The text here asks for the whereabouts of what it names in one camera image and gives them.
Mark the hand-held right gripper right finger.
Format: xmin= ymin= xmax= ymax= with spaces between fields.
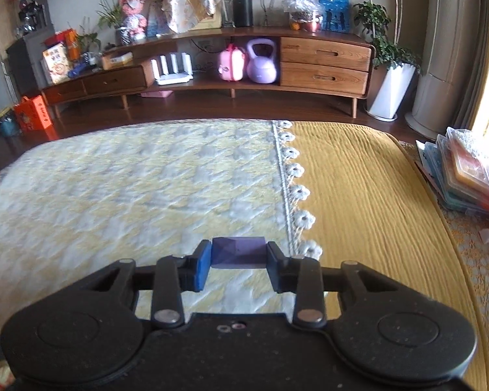
xmin=267 ymin=241 xmax=396 ymax=330

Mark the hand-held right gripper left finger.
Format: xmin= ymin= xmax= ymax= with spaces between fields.
xmin=82 ymin=240 xmax=212 ymax=330

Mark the purple faceted box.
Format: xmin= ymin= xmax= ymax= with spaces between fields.
xmin=211 ymin=236 xmax=268 ymax=270

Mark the pale quilted blanket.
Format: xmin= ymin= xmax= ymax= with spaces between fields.
xmin=0 ymin=119 xmax=322 ymax=335

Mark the yellow blanket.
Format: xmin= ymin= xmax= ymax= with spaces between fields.
xmin=287 ymin=121 xmax=489 ymax=391

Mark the white router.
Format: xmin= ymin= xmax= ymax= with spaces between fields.
xmin=150 ymin=52 xmax=194 ymax=86

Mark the pink toy backpack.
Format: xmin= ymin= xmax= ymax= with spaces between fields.
xmin=218 ymin=43 xmax=247 ymax=83

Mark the purple kettlebell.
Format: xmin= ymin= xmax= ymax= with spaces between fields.
xmin=245 ymin=38 xmax=278 ymax=84

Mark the stack of plastic folders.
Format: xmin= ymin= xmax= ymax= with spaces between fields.
xmin=415 ymin=127 xmax=489 ymax=216

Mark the potted tree white planter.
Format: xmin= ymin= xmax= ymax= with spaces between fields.
xmin=340 ymin=0 xmax=422 ymax=122

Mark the wooden TV cabinet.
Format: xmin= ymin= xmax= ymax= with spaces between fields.
xmin=41 ymin=28 xmax=376 ymax=118

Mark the cardboard box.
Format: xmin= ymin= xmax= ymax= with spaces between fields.
xmin=101 ymin=52 xmax=133 ymax=70

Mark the red gift bag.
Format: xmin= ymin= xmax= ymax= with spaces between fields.
xmin=13 ymin=95 xmax=59 ymax=141

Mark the blue tin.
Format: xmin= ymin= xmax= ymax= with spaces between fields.
xmin=0 ymin=108 xmax=19 ymax=137

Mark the printed cereal box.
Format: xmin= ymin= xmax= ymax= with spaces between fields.
xmin=42 ymin=44 xmax=72 ymax=85

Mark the orange box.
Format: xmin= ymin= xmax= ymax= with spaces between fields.
xmin=63 ymin=28 xmax=82 ymax=61

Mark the black speaker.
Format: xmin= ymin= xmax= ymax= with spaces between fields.
xmin=232 ymin=0 xmax=254 ymax=27

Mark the pink doll figurine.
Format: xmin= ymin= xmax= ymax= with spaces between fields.
xmin=120 ymin=0 xmax=147 ymax=41

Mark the plastic bag of fruit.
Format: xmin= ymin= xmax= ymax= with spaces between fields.
xmin=283 ymin=0 xmax=324 ymax=32

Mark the potted leafy plant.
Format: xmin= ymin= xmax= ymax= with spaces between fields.
xmin=96 ymin=0 xmax=125 ymax=45

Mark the black cabinet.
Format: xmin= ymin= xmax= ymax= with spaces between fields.
xmin=6 ymin=0 xmax=56 ymax=96

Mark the white tower air conditioner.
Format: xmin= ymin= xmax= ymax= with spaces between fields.
xmin=405 ymin=0 xmax=487 ymax=135

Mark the beige curtain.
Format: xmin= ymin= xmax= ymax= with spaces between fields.
xmin=464 ymin=0 xmax=489 ymax=131

